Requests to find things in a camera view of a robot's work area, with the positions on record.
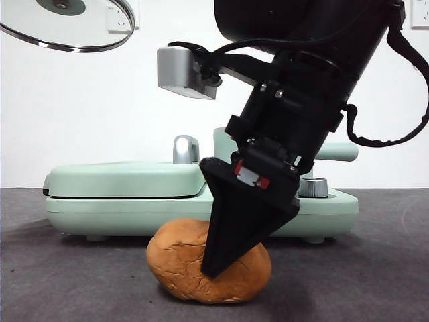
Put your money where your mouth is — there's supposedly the brown potato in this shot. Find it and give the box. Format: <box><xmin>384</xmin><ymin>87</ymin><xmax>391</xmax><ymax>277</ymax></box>
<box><xmin>146</xmin><ymin>217</ymin><xmax>272</xmax><ymax>305</ymax></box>

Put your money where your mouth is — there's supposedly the glass lid with green knob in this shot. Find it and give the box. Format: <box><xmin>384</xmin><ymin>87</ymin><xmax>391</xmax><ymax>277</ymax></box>
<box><xmin>0</xmin><ymin>0</ymin><xmax>140</xmax><ymax>54</ymax></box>

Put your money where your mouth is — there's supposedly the silver control knob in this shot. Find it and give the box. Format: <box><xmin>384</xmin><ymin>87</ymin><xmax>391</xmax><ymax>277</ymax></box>
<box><xmin>299</xmin><ymin>176</ymin><xmax>328</xmax><ymax>199</ymax></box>

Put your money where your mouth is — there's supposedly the mint green breakfast machine base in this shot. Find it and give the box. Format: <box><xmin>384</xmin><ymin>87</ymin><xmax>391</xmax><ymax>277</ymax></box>
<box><xmin>45</xmin><ymin>179</ymin><xmax>359</xmax><ymax>243</ymax></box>

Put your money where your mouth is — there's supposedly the mint green griddle cover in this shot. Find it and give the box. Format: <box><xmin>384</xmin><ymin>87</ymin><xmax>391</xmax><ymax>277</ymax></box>
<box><xmin>42</xmin><ymin>160</ymin><xmax>208</xmax><ymax>199</ymax></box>

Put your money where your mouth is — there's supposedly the mint green pot with handle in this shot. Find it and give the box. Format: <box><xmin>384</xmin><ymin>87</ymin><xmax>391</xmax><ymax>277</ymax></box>
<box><xmin>212</xmin><ymin>127</ymin><xmax>359</xmax><ymax>189</ymax></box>

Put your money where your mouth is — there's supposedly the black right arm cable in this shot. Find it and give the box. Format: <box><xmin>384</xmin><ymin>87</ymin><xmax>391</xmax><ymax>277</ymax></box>
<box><xmin>345</xmin><ymin>0</ymin><xmax>429</xmax><ymax>148</ymax></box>

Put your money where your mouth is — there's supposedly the chrome griddle cover handle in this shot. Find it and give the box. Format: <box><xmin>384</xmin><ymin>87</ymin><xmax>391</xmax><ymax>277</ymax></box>
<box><xmin>172</xmin><ymin>134</ymin><xmax>201</xmax><ymax>165</ymax></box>

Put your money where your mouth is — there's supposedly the pale grey right wrist camera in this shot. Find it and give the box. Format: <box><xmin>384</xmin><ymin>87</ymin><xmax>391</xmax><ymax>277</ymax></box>
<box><xmin>156</xmin><ymin>46</ymin><xmax>219</xmax><ymax>101</ymax></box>

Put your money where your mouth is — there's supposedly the white wall socket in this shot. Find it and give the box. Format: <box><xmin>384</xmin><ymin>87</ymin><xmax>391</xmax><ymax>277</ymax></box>
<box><xmin>411</xmin><ymin>0</ymin><xmax>429</xmax><ymax>28</ymax></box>
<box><xmin>107</xmin><ymin>6</ymin><xmax>135</xmax><ymax>33</ymax></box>

